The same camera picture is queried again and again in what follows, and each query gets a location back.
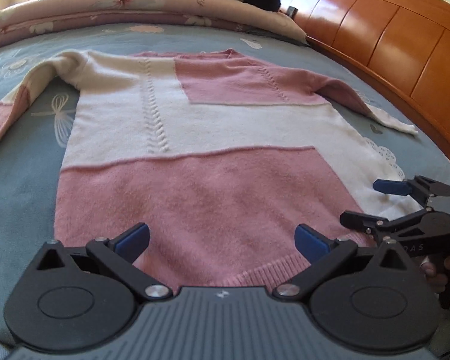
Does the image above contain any orange wooden headboard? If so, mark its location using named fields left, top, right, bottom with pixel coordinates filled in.
left=281, top=0, right=450, bottom=160

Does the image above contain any person right hand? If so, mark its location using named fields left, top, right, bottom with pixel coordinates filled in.
left=419, top=256, right=450, bottom=293

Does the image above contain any pink floral folded quilt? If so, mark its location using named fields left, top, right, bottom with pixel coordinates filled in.
left=0, top=0, right=306, bottom=47

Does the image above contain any blue floral bed sheet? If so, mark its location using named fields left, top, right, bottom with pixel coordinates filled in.
left=0, top=24, right=450, bottom=343

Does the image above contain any pink and white knit sweater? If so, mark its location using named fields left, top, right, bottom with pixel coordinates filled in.
left=0, top=49, right=416, bottom=288

